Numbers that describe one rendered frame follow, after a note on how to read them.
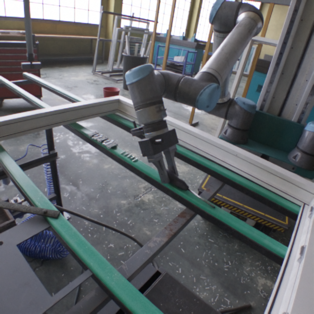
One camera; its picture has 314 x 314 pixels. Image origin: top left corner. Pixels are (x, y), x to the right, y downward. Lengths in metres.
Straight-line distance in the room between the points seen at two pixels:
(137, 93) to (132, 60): 4.26
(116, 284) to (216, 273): 1.18
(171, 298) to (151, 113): 0.57
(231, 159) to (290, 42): 0.94
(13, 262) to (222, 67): 0.78
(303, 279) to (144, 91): 0.57
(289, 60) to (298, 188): 0.98
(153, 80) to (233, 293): 1.33
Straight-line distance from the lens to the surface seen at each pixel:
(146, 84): 0.62
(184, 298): 0.78
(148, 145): 0.60
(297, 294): 0.49
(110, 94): 3.87
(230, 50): 0.84
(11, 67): 3.73
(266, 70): 4.39
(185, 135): 0.94
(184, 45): 9.03
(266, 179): 0.85
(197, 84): 0.67
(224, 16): 1.14
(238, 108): 1.44
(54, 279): 1.47
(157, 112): 0.62
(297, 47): 1.63
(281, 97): 1.64
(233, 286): 1.59
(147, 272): 0.83
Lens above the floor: 1.28
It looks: 31 degrees down
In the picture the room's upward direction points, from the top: 10 degrees clockwise
